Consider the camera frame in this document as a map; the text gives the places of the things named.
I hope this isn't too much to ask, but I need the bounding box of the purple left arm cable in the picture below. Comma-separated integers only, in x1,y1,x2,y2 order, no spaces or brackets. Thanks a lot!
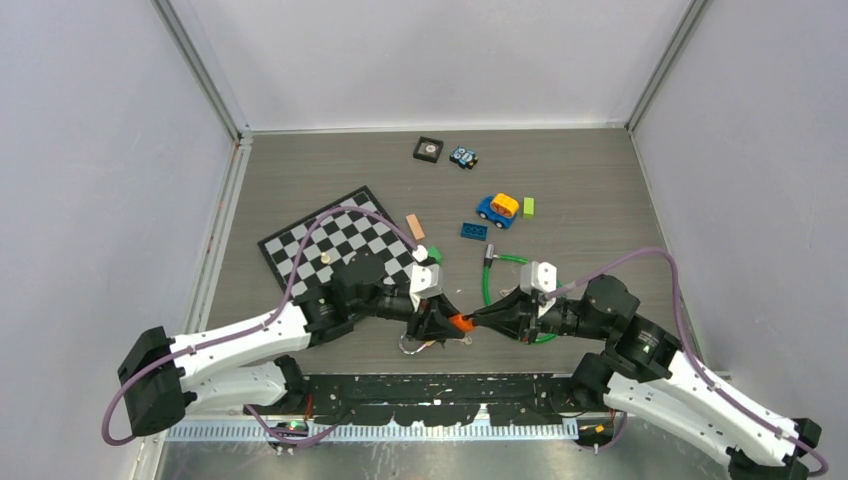
101,205,425,447

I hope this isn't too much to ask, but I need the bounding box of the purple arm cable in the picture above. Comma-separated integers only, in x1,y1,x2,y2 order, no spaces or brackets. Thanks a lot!
101,205,425,447
546,246,831,477

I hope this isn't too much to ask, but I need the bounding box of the lime green block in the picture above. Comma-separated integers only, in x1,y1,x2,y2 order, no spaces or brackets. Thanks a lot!
522,197,535,219

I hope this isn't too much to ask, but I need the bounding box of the blue toy brick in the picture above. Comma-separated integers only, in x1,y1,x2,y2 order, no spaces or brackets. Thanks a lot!
460,222,488,241

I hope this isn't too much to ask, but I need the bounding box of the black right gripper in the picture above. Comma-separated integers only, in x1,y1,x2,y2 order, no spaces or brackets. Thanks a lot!
470,283,608,346

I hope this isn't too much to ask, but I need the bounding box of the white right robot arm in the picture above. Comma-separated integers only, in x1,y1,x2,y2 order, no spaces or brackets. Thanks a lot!
467,275,822,479

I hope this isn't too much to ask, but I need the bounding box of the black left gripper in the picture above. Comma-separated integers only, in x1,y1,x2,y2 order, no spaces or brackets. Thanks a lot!
350,283,465,340

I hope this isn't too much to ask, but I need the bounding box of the aluminium frame rail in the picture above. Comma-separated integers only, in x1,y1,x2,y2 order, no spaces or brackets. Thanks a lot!
180,130,254,334

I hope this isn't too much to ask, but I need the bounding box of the green toy brick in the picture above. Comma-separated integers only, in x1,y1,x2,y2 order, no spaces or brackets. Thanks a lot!
427,246,443,264

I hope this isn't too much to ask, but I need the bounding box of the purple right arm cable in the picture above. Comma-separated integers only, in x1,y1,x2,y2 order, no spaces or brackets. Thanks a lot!
546,246,831,477

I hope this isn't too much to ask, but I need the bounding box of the brass padlock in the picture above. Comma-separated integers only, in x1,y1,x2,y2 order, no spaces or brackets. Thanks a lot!
398,334,436,356

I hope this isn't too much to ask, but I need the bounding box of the black square box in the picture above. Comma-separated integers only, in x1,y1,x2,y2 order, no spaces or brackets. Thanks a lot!
412,136,444,163

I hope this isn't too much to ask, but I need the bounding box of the blue yellow toy car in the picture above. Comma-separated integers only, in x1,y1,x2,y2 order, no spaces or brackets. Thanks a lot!
475,192,520,230

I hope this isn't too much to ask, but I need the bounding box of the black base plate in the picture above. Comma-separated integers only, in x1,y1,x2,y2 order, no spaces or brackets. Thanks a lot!
254,373,616,427

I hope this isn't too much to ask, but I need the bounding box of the orange black padlock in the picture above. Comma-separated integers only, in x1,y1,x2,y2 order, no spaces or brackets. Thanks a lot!
449,314,475,333

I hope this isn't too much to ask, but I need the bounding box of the green cable lock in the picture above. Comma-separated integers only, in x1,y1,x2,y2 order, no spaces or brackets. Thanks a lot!
481,243,529,306

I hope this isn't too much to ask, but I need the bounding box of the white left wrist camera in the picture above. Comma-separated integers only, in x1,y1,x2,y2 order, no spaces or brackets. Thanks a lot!
408,245,444,311

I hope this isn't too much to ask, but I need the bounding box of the blue owl toy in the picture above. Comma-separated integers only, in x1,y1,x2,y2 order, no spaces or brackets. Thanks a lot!
449,146,479,169

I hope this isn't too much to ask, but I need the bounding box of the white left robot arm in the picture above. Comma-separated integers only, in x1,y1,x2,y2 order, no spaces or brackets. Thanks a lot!
107,257,466,438

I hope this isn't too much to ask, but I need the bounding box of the small wooden block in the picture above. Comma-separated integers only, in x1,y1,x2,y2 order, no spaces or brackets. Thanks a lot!
405,214,426,240

